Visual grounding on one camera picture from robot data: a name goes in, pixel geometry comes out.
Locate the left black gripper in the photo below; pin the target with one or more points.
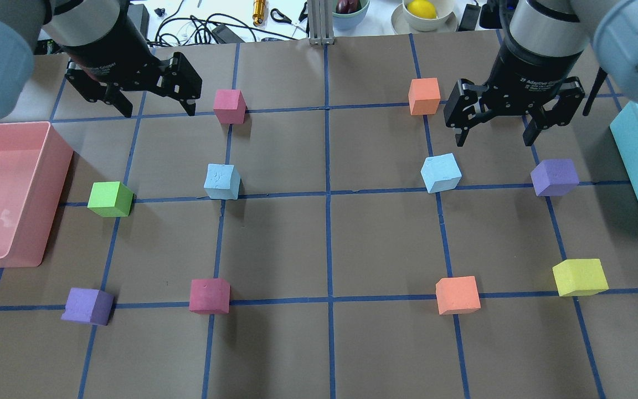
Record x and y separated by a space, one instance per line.
107 57

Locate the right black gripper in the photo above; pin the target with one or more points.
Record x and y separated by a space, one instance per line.
528 72

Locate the light blue block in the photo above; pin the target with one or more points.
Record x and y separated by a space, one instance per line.
222 182
440 173

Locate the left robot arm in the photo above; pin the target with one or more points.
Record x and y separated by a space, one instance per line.
70 23

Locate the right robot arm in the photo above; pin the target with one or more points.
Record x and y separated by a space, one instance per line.
554 55

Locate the purple block right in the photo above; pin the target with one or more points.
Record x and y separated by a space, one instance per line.
554 177

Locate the purple block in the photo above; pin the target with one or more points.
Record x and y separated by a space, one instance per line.
88 306
554 177

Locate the pink block upper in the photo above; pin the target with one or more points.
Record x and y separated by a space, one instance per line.
229 106

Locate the pink block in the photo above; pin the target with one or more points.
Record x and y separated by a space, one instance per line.
229 106
209 296

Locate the orange block upper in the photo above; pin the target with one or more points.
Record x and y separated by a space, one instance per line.
424 96

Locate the orange block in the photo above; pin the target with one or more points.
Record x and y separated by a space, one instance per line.
457 295
424 96

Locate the green block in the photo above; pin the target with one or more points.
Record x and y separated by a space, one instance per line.
110 199

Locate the yellow lemon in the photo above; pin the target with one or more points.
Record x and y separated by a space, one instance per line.
422 9

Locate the white bowl with lemon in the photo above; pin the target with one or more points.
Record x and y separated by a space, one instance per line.
403 22

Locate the brass cylinder tool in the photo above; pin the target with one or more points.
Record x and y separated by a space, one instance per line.
259 10

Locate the pink plastic bin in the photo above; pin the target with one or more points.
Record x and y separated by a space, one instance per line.
34 162

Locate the black scissors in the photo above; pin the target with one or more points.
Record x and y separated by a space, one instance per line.
277 16

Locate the yellow block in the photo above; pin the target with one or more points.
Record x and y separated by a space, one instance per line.
580 277

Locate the green bowl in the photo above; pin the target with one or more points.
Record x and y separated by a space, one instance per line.
348 14

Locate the orange block lower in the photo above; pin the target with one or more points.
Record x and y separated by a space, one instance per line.
457 295

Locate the pink block lower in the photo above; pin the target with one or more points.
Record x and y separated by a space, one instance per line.
209 296

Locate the purple block left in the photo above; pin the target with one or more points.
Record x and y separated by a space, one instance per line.
88 306

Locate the aluminium profile post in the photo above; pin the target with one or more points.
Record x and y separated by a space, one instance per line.
320 22

